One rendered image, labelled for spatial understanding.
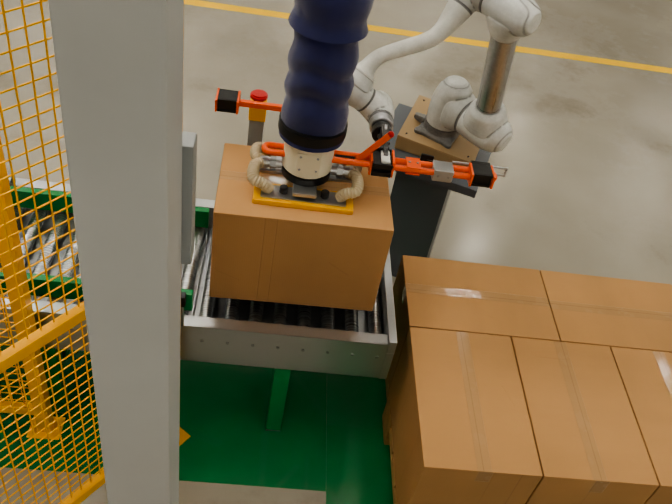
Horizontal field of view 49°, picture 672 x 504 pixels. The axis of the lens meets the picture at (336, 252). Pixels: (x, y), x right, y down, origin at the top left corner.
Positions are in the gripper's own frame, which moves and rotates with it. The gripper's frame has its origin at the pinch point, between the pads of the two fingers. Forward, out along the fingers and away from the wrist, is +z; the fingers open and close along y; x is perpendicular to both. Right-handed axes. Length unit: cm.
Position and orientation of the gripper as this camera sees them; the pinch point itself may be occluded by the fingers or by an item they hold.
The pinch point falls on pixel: (384, 162)
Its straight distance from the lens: 253.3
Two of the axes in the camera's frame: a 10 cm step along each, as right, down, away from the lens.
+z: 0.0, 6.8, -7.3
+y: -1.5, 7.2, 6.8
